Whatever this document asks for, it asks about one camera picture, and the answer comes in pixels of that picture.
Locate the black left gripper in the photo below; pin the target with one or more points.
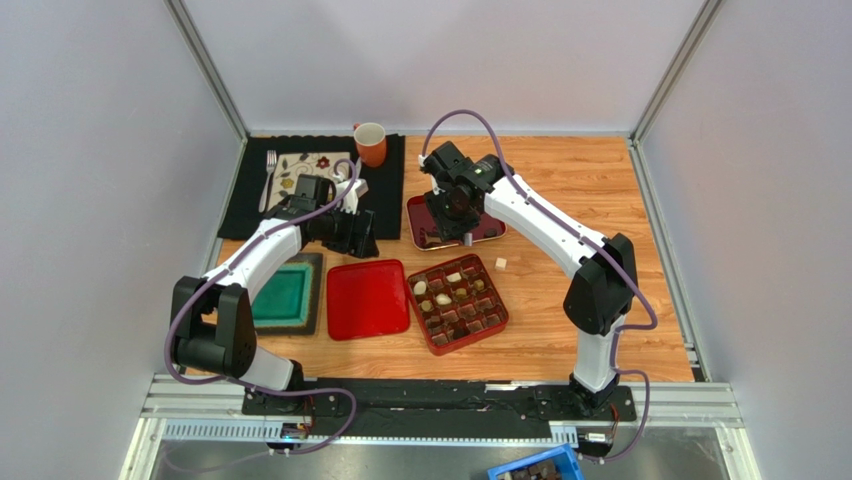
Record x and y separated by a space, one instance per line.
360 244

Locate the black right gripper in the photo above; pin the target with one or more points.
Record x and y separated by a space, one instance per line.
450 222

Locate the red chocolate serving tray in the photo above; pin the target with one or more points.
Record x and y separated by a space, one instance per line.
425 233

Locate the red chocolate box with tray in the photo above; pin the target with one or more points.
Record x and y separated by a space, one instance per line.
480 315

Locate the red tin lid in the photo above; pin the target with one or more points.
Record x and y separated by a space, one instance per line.
366 299

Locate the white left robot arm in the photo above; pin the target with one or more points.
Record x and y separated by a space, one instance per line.
213 328

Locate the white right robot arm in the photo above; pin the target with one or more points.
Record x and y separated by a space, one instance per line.
601 270

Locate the floral square plate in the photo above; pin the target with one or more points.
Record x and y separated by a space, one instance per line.
291 166

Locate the silver fork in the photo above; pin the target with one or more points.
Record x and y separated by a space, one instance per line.
270 166

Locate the black cloth placemat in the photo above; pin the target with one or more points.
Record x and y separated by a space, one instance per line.
385 195

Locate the orange mug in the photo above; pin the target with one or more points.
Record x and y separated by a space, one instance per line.
371 143

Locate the turquoise glazed dark plate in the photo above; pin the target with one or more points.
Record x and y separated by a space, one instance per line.
288 304

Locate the blue plastic bin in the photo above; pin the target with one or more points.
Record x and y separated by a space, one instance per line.
556 463

